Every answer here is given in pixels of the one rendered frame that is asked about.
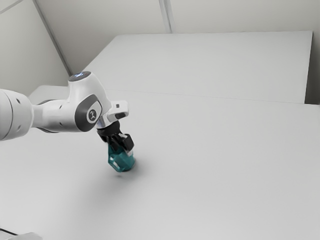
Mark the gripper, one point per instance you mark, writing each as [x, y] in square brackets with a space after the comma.
[110, 132]

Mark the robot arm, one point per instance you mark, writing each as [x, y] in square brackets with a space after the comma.
[62, 115]

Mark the teal faceted mug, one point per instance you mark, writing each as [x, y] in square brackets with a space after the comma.
[122, 162]

